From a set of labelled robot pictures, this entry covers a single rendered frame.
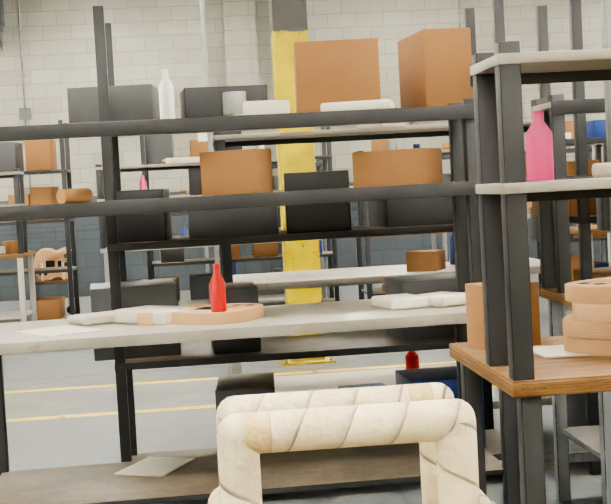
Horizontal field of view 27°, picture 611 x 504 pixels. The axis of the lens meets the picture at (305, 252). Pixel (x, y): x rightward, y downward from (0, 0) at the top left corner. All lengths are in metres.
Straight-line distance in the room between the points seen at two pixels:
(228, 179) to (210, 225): 0.72
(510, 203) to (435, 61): 2.80
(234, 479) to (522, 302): 2.07
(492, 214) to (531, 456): 0.61
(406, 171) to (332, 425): 4.03
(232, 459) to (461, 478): 0.17
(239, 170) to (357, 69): 1.02
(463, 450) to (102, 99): 4.62
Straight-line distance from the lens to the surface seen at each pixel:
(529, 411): 3.03
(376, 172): 5.01
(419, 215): 5.70
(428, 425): 0.96
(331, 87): 5.65
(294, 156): 9.75
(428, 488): 1.06
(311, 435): 0.95
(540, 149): 3.10
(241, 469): 0.96
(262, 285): 6.41
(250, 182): 4.86
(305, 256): 9.77
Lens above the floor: 1.38
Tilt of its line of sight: 3 degrees down
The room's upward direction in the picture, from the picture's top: 3 degrees counter-clockwise
